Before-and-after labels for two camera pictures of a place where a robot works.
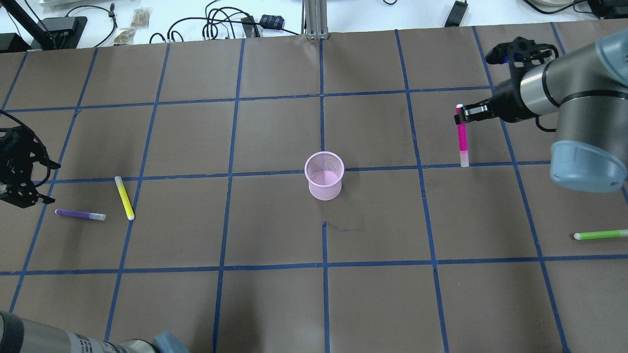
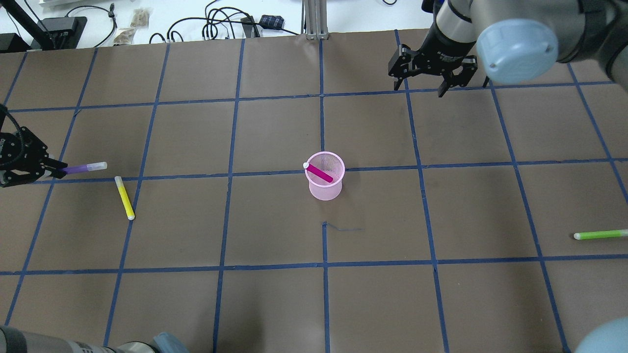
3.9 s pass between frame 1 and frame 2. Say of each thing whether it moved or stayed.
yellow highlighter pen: stayed
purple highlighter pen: moved
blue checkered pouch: stayed
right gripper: moved
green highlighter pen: stayed
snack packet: stayed
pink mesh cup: stayed
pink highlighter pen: moved
